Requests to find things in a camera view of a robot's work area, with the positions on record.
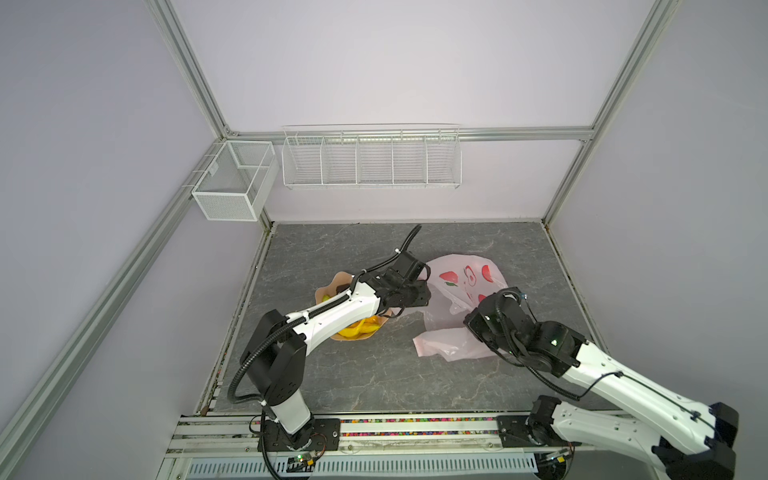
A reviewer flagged pink fruit-print plastic bag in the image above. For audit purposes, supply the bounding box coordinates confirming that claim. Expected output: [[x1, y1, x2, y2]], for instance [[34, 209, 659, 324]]
[[413, 254, 508, 362]]

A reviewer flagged tan scalloped fruit bowl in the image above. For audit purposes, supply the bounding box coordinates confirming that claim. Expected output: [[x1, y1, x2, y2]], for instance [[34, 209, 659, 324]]
[[314, 271, 391, 343]]

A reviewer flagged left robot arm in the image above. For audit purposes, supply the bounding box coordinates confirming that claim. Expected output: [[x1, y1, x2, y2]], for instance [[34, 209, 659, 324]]
[[226, 224, 431, 450]]

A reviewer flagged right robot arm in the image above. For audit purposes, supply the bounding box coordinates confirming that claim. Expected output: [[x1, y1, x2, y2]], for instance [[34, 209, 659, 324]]
[[463, 288, 739, 479]]

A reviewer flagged yellow banana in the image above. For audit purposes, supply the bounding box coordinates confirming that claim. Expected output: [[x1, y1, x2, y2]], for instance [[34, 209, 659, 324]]
[[333, 316, 387, 341]]

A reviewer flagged small white mesh basket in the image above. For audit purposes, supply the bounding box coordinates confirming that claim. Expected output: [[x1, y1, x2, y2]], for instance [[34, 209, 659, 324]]
[[192, 140, 279, 222]]

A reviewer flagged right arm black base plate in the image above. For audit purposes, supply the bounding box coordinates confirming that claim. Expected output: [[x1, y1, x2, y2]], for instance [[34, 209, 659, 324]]
[[496, 415, 569, 448]]

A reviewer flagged long white wire basket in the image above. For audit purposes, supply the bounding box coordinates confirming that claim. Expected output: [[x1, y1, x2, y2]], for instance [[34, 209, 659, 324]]
[[281, 124, 463, 189]]

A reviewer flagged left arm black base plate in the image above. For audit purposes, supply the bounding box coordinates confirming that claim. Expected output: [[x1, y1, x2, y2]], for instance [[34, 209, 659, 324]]
[[260, 417, 341, 452]]

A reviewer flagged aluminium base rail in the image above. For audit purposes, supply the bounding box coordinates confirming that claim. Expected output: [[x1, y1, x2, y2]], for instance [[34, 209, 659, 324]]
[[154, 409, 691, 480]]

